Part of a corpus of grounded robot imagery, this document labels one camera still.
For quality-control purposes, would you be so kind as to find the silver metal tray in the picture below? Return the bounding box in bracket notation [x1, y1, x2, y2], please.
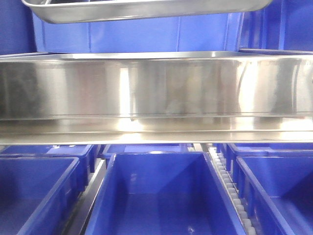
[23, 0, 271, 24]

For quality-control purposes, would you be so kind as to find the white roller conveyor track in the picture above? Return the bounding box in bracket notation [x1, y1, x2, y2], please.
[206, 143, 257, 235]

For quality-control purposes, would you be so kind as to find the blue bin rear centre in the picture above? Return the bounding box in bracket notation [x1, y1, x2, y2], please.
[100, 143, 194, 167]

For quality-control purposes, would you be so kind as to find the blue crate upper right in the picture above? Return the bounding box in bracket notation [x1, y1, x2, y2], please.
[239, 0, 313, 52]

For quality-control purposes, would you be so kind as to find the blue bin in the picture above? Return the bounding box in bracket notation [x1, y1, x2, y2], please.
[100, 143, 194, 167]
[86, 152, 245, 235]
[0, 157, 79, 235]
[213, 142, 313, 172]
[0, 144, 97, 191]
[236, 157, 313, 235]

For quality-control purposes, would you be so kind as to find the large blue crate upper centre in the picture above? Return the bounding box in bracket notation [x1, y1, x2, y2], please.
[33, 13, 244, 53]

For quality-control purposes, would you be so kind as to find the blue crate upper left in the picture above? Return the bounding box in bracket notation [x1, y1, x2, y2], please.
[0, 0, 36, 55]

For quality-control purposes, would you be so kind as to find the blue bin rear right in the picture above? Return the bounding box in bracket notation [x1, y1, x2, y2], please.
[213, 142, 313, 172]

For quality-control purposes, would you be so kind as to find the blue bin lower centre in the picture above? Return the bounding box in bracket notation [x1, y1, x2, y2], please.
[86, 152, 245, 235]

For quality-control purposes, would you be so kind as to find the grey metal divider rail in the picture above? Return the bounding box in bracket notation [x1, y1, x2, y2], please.
[62, 159, 106, 235]

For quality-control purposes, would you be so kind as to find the blue bin rear left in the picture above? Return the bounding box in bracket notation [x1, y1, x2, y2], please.
[0, 144, 97, 191]

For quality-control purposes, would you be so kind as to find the blue bin lower left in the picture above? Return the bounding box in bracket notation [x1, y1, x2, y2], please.
[0, 157, 79, 235]

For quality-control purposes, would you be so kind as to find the blue bin lower right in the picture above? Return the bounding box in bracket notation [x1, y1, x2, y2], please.
[236, 157, 313, 235]

